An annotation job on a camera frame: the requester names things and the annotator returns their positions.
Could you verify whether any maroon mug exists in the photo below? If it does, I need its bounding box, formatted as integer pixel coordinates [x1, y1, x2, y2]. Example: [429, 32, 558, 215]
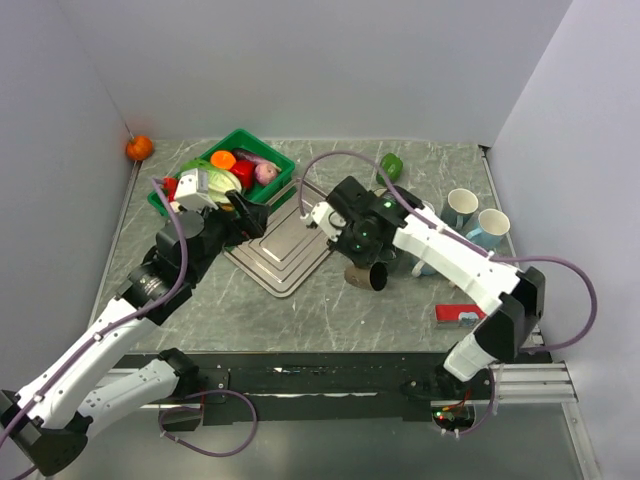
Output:
[344, 262, 388, 292]

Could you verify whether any green bell pepper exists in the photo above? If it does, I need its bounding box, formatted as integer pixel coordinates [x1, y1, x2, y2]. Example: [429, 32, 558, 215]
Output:
[379, 153, 404, 183]

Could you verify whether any red box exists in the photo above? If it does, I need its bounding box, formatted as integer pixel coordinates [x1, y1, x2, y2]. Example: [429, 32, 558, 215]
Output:
[435, 304, 486, 329]

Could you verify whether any dark grey mug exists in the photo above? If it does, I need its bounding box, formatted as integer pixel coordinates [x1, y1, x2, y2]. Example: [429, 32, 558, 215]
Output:
[378, 249, 407, 275]

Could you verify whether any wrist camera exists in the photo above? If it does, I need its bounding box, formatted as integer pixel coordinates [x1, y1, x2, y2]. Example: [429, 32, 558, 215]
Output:
[301, 201, 347, 242]
[174, 168, 218, 211]

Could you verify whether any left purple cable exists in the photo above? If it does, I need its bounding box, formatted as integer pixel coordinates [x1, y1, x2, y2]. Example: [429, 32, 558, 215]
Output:
[0, 177, 260, 480]

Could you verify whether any toy purple eggplant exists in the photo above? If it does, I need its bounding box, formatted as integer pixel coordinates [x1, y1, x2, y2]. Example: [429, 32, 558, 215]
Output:
[231, 148, 281, 172]

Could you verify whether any white mug blue text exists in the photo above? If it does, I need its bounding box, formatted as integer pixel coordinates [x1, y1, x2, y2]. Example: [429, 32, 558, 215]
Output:
[440, 188, 479, 231]

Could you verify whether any purple cable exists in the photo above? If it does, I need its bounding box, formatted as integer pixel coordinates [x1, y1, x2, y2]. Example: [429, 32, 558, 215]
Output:
[297, 150, 599, 439]
[0, 177, 260, 480]

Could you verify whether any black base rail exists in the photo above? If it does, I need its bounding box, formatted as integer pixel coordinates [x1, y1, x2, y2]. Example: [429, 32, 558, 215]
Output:
[137, 349, 516, 429]

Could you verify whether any toy pink onion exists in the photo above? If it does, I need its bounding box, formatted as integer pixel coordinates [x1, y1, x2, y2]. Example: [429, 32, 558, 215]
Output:
[254, 163, 279, 186]

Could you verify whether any toy red chili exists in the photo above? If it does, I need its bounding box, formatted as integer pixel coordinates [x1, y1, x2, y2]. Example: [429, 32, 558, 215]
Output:
[162, 177, 179, 202]

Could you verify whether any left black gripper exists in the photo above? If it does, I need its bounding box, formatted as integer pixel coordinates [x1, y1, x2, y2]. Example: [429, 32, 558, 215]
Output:
[181, 189, 269, 284]

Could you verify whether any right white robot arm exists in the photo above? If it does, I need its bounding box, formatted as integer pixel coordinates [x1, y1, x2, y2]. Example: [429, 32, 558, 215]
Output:
[305, 176, 545, 399]

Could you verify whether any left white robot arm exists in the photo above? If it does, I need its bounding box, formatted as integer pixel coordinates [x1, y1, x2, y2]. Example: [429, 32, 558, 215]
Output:
[1, 191, 270, 476]

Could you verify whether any green plastic basket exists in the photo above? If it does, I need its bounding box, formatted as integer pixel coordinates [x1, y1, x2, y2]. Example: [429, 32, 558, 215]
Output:
[161, 129, 295, 204]

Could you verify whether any toy red pepper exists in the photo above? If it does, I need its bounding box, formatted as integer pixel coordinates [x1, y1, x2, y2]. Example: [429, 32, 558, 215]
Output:
[230, 160, 256, 191]

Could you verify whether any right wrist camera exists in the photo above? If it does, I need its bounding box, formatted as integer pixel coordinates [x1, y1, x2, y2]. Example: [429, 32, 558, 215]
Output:
[301, 201, 347, 242]

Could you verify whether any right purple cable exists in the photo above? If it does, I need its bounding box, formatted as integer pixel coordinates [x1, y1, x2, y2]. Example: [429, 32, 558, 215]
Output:
[297, 150, 599, 439]

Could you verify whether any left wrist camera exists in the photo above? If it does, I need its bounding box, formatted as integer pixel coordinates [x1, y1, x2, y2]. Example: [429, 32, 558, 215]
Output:
[174, 168, 218, 211]

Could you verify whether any light blue faceted mug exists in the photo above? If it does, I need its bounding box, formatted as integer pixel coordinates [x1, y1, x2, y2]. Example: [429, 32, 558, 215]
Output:
[465, 209, 511, 251]

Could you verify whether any toy orange carrot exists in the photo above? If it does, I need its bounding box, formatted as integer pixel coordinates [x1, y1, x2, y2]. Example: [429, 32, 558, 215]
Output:
[210, 150, 236, 170]

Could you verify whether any small orange pumpkin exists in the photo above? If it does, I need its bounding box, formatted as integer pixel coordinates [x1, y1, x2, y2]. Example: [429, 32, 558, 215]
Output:
[125, 135, 154, 162]

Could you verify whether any steel tray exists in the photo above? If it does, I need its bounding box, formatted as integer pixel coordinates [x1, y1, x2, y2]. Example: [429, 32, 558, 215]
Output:
[225, 178, 330, 298]

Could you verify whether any light blue white-bottom mug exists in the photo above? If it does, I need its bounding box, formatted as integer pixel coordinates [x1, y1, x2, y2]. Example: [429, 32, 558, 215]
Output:
[411, 258, 437, 278]

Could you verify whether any toy cabbage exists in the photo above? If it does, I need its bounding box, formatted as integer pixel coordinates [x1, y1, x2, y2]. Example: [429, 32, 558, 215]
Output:
[178, 158, 243, 203]

